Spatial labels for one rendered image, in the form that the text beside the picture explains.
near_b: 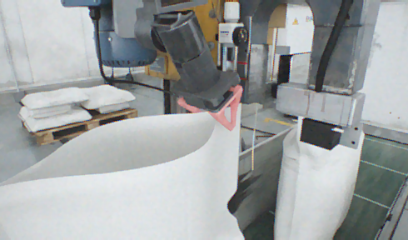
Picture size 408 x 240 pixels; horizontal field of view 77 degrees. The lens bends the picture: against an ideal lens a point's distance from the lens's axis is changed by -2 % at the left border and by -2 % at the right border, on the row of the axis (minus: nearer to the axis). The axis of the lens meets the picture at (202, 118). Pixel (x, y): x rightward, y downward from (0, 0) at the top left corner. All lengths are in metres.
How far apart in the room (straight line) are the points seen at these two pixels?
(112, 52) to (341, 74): 0.47
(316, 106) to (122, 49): 0.43
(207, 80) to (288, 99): 0.20
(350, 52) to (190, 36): 0.26
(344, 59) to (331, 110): 0.09
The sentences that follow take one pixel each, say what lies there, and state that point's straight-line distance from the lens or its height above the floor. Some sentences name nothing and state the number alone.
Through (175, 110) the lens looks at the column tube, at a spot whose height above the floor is 0.91.
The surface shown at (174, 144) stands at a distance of 0.47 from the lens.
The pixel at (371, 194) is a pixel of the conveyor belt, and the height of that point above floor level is 0.38.
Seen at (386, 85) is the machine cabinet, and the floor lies 0.63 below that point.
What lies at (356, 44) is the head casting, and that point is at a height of 1.15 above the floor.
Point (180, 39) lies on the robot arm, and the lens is 0.35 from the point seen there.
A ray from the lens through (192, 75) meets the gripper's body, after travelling 0.38.
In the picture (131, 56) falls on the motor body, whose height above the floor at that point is 1.11.
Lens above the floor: 1.17
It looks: 19 degrees down
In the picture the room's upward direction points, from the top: straight up
